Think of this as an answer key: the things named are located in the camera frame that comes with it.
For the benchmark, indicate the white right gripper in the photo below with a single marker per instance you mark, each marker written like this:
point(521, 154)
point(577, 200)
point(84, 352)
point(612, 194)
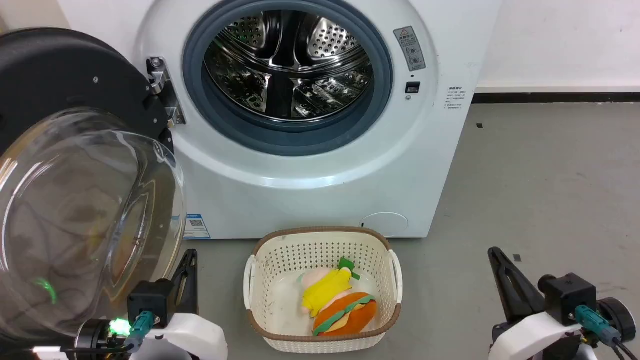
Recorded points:
point(530, 335)

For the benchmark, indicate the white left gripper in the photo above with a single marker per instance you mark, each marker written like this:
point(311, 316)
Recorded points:
point(192, 335)

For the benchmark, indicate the black door with glass bowl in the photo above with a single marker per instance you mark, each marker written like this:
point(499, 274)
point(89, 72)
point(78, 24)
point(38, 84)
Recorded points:
point(55, 70)

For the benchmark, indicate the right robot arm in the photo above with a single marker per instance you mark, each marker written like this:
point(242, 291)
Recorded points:
point(617, 320)

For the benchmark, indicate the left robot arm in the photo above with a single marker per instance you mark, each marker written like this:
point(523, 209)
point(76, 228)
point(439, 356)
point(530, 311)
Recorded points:
point(92, 337)

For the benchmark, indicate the white front-load washing machine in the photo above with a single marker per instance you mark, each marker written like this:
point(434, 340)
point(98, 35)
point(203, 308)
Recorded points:
point(300, 200)

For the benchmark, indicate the metal door hinge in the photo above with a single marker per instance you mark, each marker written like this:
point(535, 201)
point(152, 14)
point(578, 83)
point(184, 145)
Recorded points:
point(165, 90)

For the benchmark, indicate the black door latch slot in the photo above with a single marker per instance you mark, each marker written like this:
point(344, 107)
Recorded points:
point(412, 88)

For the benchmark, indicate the blue and white QR sticker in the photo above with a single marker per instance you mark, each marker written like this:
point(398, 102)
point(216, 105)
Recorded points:
point(196, 227)

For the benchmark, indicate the cream plastic laundry basket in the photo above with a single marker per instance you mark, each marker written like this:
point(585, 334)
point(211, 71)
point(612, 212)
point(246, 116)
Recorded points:
point(280, 260)

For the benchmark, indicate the yellow and pink plush doll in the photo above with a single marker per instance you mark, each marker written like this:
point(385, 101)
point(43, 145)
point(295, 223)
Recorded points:
point(327, 290)

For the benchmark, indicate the round white filter cover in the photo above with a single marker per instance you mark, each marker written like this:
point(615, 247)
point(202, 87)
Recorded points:
point(385, 224)

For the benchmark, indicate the orange burger plush toy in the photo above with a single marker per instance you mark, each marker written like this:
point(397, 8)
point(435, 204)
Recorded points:
point(350, 317)

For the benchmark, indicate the small printed text label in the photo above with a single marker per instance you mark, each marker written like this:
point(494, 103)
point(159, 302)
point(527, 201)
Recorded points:
point(454, 98)

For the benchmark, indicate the stainless steel washer drum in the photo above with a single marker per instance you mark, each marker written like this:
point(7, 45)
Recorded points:
point(280, 90)

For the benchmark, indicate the grey warning sticker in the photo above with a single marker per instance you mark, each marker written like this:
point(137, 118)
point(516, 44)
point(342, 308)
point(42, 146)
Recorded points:
point(410, 49)

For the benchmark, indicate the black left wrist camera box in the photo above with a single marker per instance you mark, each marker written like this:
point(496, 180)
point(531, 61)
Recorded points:
point(150, 300)

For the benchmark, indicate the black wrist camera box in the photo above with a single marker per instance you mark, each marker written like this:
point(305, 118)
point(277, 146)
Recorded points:
point(150, 300)
point(567, 297)

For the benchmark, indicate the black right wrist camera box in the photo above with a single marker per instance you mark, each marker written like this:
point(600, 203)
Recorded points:
point(567, 297)

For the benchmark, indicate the black wall baseboard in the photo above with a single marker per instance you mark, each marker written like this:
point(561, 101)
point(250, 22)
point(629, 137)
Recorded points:
point(555, 98)

